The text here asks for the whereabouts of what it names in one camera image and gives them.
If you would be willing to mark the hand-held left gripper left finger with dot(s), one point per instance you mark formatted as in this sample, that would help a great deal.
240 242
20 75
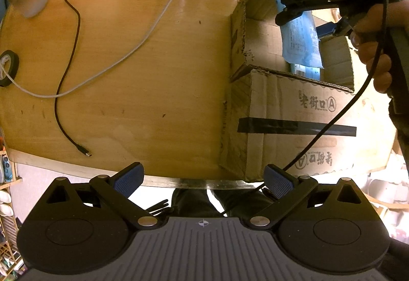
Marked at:
129 179

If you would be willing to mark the person's dark trousers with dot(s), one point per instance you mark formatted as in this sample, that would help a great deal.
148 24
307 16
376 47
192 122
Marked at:
195 202

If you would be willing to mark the wooden desktop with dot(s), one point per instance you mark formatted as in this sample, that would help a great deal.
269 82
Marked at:
143 108

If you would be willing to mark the cardboard box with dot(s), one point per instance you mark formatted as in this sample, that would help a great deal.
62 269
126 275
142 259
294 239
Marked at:
278 102

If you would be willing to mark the wooden shoe rack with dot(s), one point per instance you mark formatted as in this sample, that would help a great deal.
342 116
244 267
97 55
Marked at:
6 201

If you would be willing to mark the light wooden frame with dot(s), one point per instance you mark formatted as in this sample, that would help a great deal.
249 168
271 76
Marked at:
383 201

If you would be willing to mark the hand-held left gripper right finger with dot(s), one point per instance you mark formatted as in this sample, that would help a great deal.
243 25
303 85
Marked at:
278 180

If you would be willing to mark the black tape roll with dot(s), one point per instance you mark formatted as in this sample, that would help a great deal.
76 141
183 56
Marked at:
16 59

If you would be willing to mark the blue snack packet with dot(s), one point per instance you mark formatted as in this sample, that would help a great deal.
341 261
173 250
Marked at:
300 41
303 72

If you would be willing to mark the person's right hand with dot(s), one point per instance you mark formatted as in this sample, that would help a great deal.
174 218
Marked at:
377 54

